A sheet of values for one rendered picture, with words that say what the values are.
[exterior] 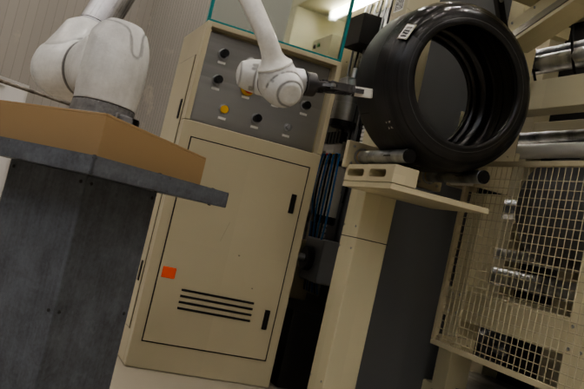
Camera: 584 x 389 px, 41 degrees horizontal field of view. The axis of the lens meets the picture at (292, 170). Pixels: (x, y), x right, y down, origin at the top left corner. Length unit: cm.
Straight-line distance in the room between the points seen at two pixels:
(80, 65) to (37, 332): 63
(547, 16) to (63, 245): 184
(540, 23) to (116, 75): 159
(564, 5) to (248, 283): 148
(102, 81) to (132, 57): 9
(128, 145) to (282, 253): 132
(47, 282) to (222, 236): 116
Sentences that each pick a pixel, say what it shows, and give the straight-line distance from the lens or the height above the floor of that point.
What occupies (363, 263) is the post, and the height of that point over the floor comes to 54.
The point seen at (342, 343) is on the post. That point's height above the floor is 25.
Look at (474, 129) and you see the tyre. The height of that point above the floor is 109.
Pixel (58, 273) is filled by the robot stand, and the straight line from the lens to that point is 179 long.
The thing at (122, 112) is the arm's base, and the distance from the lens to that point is 189.
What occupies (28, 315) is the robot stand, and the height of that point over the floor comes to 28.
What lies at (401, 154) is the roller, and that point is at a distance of 244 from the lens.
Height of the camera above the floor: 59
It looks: 4 degrees up
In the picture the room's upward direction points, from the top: 13 degrees clockwise
